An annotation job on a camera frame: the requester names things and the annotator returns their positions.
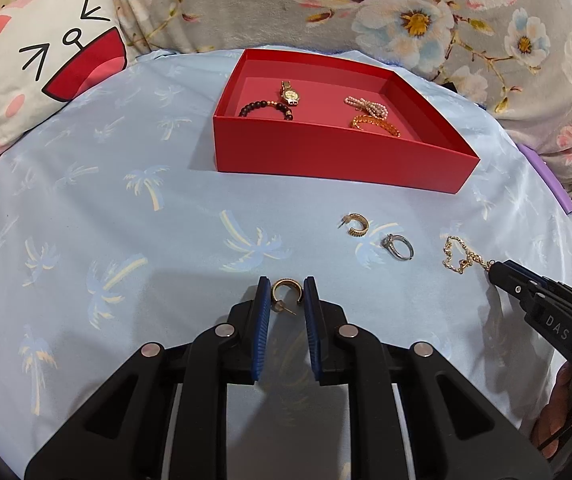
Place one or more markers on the red cardboard box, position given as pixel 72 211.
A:
pixel 341 160

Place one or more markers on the purple mat edge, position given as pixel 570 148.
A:
pixel 555 185

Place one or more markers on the gold wristwatch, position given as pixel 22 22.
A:
pixel 290 94

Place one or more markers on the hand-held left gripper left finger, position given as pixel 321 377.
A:
pixel 262 330

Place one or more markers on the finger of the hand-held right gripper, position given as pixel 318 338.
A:
pixel 508 282
pixel 525 272

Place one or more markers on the gold hoop earring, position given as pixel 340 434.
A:
pixel 276 287
pixel 356 231

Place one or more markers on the cat face pillow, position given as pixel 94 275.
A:
pixel 26 20

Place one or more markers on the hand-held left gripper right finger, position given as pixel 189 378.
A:
pixel 312 330

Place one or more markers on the grey floral blanket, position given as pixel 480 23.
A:
pixel 266 5

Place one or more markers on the person's right hand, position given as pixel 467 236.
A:
pixel 560 405

